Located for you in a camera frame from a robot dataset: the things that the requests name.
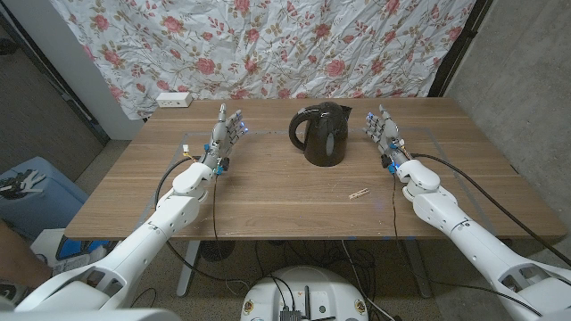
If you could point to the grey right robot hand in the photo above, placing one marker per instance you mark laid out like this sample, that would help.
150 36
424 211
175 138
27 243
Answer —
388 136

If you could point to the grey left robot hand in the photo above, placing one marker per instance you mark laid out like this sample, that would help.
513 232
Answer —
220 138

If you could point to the wooden clothespin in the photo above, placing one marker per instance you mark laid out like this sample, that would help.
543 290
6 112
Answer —
359 194

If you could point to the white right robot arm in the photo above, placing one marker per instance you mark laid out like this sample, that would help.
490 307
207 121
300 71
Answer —
468 241

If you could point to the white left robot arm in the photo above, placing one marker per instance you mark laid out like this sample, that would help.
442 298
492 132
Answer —
147 241

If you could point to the black electric kettle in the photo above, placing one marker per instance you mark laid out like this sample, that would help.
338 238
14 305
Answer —
325 142

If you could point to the white power strip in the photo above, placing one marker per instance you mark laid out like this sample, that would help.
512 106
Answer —
174 100

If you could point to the floral backdrop cloth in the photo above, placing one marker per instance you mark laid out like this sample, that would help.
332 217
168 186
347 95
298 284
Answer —
267 44

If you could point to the black backdrop stand pole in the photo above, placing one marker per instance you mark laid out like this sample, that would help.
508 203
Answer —
459 49

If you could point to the black round fan base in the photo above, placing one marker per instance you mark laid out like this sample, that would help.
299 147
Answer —
216 250

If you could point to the grey table leg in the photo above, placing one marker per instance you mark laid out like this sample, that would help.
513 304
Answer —
187 272
419 276

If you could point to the white robot torso base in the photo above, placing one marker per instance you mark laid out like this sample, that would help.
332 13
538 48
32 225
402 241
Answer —
321 290

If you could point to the blue and black item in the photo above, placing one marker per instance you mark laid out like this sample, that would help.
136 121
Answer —
71 247

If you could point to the blue storage bin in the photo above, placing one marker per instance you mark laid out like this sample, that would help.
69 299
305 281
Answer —
44 209

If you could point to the white board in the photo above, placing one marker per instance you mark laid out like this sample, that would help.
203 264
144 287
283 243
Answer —
47 241

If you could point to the black and white glove pile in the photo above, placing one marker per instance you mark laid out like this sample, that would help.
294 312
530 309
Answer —
18 183

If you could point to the white robot chest cover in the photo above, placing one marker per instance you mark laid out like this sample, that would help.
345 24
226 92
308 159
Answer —
89 315

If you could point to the person's bare leg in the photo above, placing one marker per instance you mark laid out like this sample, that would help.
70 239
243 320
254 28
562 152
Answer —
18 258

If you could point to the grey sneaker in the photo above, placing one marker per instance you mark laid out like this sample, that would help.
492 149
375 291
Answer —
13 292

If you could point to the black door frame rail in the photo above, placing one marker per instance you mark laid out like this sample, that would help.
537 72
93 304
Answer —
67 96

